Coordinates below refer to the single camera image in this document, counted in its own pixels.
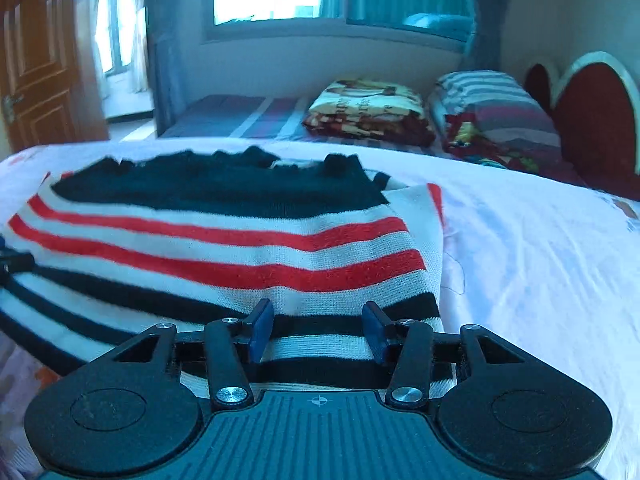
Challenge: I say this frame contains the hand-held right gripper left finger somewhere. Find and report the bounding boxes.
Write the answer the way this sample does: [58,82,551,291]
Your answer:
[112,299,276,409]

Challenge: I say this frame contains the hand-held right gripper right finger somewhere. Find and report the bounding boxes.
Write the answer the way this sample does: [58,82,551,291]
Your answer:
[361,301,528,408]

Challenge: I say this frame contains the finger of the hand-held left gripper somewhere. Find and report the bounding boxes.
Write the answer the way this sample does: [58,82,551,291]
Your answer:
[0,239,35,281]

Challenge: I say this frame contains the striped knit sweater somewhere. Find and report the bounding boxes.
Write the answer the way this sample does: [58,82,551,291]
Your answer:
[0,146,457,397]

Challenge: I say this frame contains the pink floral bed sheet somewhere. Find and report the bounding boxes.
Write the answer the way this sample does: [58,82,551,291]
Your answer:
[0,137,640,480]

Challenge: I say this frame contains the brown wooden door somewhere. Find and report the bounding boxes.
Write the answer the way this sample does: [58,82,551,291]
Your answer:
[0,0,110,154]

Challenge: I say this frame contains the striped bed sheet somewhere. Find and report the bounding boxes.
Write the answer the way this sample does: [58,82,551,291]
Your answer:
[159,95,451,155]

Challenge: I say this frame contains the cartoon printed pillow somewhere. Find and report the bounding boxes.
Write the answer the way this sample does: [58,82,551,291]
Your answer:
[444,114,553,177]

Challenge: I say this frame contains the folded printed blanket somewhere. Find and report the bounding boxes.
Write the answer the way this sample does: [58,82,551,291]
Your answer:
[302,78,437,147]

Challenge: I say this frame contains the white tied curtain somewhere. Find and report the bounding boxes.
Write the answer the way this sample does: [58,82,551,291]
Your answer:
[127,5,151,95]

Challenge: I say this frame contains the striped pillow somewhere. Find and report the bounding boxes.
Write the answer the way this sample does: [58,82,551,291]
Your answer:
[429,71,564,153]

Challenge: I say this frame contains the grey curtain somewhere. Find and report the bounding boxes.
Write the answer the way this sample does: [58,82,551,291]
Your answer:
[465,0,522,74]
[140,0,217,137]

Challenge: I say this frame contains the red and white headboard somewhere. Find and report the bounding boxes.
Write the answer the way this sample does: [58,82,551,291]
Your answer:
[524,51,640,202]

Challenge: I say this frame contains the teal folded quilt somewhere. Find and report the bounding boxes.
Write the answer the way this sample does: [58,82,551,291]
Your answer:
[402,12,474,41]

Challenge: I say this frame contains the metal door handle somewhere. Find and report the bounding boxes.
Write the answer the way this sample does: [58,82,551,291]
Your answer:
[2,94,25,124]

